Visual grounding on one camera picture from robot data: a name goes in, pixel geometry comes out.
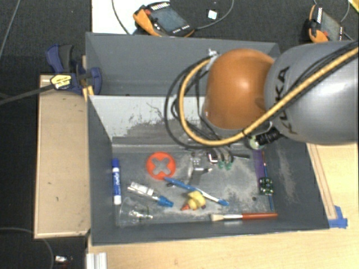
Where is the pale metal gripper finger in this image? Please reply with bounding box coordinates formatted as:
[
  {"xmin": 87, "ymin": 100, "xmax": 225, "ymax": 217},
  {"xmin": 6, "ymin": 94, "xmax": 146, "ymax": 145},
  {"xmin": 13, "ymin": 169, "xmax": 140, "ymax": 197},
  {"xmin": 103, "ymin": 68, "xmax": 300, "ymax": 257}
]
[
  {"xmin": 191, "ymin": 166, "xmax": 214, "ymax": 186},
  {"xmin": 190, "ymin": 156, "xmax": 202, "ymax": 179}
]

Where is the blue and white toothbrush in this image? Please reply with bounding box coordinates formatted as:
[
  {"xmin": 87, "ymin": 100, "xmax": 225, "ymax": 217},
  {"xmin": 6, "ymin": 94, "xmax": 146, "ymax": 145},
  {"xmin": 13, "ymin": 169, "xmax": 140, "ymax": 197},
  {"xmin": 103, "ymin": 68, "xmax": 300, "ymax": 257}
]
[{"xmin": 163, "ymin": 177, "xmax": 230, "ymax": 207}]

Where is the yellow rubber duck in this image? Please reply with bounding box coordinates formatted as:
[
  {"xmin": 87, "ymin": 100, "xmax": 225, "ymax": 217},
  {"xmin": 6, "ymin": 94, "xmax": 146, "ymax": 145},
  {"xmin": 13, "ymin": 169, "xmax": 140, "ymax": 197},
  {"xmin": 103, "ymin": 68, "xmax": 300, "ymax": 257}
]
[{"xmin": 180, "ymin": 191, "xmax": 207, "ymax": 211}]

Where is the orange disc with cross hole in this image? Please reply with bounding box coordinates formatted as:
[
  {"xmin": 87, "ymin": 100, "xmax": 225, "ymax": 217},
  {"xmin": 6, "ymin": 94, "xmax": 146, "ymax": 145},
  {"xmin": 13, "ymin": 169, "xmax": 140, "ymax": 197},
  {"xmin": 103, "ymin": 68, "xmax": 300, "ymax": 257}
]
[{"xmin": 145, "ymin": 151, "xmax": 177, "ymax": 181}]

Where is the purple flat strip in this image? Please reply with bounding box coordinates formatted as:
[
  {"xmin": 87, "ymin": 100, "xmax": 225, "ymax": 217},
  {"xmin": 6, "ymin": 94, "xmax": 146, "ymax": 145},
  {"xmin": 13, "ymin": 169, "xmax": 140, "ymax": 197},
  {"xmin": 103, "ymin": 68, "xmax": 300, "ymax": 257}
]
[{"xmin": 252, "ymin": 149, "xmax": 266, "ymax": 185}]

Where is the clear tube with blue tip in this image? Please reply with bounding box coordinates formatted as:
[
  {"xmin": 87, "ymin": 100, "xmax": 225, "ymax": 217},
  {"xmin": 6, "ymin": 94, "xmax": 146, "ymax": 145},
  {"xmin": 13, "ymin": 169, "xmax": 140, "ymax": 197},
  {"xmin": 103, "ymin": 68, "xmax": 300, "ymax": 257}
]
[{"xmin": 127, "ymin": 181, "xmax": 174, "ymax": 208}]

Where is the small green circuit board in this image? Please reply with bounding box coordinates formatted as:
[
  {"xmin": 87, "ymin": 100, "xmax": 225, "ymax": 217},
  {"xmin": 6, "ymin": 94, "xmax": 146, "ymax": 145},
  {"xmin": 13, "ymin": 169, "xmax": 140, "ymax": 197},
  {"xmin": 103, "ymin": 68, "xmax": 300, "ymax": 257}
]
[{"xmin": 258, "ymin": 177, "xmax": 274, "ymax": 197}]

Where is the thin blue pencil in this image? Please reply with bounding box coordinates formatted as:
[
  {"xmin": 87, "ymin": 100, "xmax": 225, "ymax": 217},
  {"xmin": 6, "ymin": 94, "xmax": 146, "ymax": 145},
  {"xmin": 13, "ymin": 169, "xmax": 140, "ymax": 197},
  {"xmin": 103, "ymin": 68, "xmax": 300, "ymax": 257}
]
[{"xmin": 261, "ymin": 150, "xmax": 275, "ymax": 211}]

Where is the blue and white marker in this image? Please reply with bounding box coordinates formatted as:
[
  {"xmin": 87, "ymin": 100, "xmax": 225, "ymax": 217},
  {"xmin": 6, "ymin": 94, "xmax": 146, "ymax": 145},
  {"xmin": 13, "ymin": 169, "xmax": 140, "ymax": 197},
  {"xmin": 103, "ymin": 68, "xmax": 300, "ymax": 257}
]
[{"xmin": 111, "ymin": 157, "xmax": 122, "ymax": 206}]

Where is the clear plastic cup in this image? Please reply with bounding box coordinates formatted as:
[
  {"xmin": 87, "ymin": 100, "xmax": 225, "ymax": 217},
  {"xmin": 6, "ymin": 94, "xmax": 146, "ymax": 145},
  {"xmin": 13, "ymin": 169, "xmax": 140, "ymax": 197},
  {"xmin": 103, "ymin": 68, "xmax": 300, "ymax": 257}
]
[{"xmin": 117, "ymin": 196, "xmax": 154, "ymax": 229}]

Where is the grey metal bin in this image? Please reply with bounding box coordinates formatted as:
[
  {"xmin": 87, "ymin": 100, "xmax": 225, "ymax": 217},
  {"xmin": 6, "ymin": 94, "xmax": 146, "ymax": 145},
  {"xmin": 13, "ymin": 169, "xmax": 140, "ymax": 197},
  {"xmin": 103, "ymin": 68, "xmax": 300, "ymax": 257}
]
[{"xmin": 85, "ymin": 31, "xmax": 330, "ymax": 247}]

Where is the pale wood board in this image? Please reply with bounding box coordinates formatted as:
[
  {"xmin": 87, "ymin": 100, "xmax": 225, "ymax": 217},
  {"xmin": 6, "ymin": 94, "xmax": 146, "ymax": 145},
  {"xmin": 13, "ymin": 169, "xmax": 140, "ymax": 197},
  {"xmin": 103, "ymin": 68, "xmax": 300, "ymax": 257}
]
[{"xmin": 33, "ymin": 74, "xmax": 92, "ymax": 240}]

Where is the black cylinder on white bracket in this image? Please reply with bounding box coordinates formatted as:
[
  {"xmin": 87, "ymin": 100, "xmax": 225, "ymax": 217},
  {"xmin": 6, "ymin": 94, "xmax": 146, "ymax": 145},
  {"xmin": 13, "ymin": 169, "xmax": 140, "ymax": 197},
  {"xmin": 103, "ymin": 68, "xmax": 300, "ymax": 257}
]
[{"xmin": 232, "ymin": 128, "xmax": 283, "ymax": 159}]

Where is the red-handled paintbrush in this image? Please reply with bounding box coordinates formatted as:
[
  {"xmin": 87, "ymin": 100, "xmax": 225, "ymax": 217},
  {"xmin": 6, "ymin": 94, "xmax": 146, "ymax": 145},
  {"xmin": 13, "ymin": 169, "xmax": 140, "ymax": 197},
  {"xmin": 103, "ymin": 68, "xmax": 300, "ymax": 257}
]
[{"xmin": 210, "ymin": 212, "xmax": 279, "ymax": 222}]

